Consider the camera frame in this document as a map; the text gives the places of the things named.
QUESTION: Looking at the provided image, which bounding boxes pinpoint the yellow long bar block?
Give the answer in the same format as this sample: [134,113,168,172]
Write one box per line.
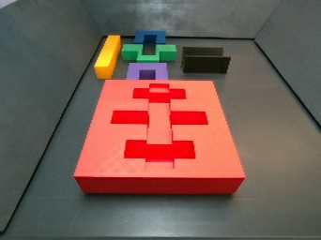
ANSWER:
[94,36,121,80]

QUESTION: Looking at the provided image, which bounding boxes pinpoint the purple U-shaped block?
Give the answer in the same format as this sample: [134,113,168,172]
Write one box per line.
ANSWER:
[128,63,169,80]

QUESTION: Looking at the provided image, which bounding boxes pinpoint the blue U-shaped block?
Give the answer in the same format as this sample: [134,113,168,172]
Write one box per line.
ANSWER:
[134,30,166,44]

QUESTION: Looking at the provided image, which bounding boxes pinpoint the red board with cutouts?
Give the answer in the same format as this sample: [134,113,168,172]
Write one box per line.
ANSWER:
[74,80,247,194]

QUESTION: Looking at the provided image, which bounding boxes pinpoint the black angle fixture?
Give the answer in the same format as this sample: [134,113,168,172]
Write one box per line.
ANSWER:
[182,47,232,74]

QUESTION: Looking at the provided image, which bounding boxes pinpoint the green cross-shaped block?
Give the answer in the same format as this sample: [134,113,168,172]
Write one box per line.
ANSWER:
[122,44,177,63]

